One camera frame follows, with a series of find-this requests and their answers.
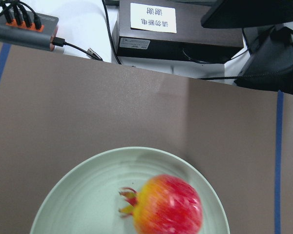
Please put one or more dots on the black box with label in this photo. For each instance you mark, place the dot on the black box with label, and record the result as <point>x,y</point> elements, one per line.
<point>162,29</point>

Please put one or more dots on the light green plate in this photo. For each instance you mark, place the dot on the light green plate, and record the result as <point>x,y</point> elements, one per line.
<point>87,201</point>

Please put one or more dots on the black laptop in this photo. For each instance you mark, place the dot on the black laptop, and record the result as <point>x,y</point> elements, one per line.
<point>228,14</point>

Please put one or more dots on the grey USB hub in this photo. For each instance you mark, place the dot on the grey USB hub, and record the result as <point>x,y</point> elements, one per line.
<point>30,37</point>

